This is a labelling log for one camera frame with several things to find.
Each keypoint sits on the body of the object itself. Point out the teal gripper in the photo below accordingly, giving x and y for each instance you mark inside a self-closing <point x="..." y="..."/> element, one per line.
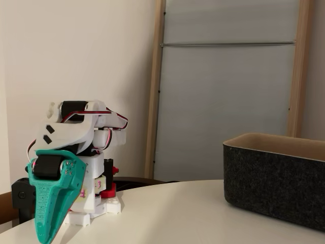
<point x="46" y="166"/>

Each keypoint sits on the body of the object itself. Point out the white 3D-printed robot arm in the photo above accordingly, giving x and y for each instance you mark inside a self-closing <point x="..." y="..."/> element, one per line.
<point x="68" y="129"/>

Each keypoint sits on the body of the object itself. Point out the dark grey felt bin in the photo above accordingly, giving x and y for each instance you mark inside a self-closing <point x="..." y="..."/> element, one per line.
<point x="266" y="183"/>

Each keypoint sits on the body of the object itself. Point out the black and red clamp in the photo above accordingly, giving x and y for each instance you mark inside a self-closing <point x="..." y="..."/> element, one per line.
<point x="109" y="193"/>
<point x="21" y="195"/>

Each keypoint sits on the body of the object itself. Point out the dark curved chair back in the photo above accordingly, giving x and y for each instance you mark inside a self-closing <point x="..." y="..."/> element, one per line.
<point x="142" y="181"/>

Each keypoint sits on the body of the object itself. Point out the wood framed frosted panel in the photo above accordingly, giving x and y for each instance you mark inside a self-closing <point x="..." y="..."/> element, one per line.
<point x="223" y="101"/>

